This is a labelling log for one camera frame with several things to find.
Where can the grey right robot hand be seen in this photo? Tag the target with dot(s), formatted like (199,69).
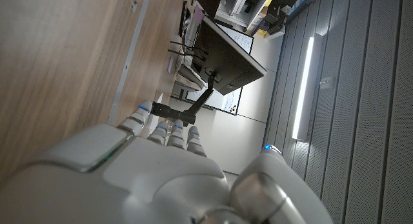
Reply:
(155,185)

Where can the purple sticky note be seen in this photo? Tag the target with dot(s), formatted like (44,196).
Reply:
(170,65)

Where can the black computer monitor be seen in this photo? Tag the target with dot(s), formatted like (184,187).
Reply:
(226,57)

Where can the black keyboard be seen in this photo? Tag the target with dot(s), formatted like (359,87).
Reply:
(184,19)

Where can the long ceiling light strip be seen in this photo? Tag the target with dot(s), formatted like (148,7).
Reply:
(303,88)

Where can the black flat screen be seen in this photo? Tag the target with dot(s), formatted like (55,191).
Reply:
(206,3)

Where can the white shelf unit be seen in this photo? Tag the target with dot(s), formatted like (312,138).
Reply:
(237,6)

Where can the white ceiling sensor box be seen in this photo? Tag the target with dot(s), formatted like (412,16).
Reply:
(326,83)

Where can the whiteboard with black frame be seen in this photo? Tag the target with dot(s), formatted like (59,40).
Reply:
(233,103)

